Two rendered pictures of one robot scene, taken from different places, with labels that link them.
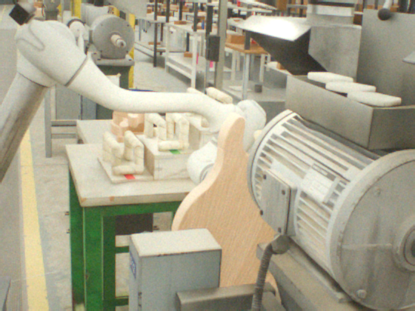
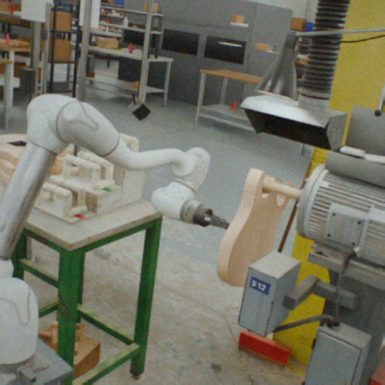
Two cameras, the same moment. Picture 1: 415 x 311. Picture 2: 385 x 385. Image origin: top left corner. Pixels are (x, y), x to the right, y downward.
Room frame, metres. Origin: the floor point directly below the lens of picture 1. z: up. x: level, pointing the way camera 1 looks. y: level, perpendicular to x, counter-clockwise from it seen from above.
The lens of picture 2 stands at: (0.08, 1.13, 1.78)
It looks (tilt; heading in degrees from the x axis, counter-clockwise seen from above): 19 degrees down; 322
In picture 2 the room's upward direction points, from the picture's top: 8 degrees clockwise
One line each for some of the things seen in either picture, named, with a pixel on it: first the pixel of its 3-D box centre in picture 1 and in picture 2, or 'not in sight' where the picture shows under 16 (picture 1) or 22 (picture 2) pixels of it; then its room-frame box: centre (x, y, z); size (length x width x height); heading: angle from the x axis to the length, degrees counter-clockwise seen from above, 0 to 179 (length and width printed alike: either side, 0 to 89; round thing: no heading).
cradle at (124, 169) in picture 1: (128, 169); (76, 210); (1.88, 0.27, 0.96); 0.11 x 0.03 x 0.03; 113
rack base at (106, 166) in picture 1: (124, 168); (60, 209); (1.97, 0.30, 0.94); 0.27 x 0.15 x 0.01; 23
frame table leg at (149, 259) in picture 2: not in sight; (144, 302); (1.88, -0.11, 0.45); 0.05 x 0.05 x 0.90; 19
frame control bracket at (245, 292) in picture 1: (226, 299); (302, 291); (0.96, -0.05, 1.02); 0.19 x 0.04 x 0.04; 109
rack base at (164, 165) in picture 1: (164, 155); (86, 192); (2.03, 0.16, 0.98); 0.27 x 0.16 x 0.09; 23
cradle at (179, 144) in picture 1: (173, 145); (104, 184); (1.94, 0.12, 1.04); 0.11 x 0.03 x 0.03; 113
